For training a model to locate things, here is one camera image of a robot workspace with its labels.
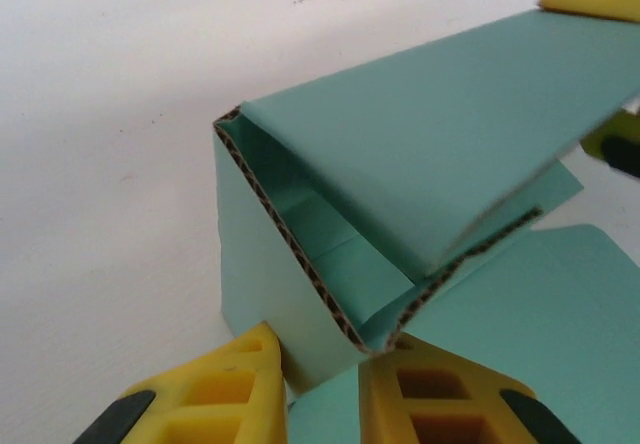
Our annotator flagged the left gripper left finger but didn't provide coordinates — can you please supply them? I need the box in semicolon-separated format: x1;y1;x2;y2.
74;321;290;444

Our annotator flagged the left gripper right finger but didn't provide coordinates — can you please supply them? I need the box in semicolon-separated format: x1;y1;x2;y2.
357;336;576;444

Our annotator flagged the teal corrugated paper box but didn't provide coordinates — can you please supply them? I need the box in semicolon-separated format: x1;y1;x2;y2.
212;8;640;444

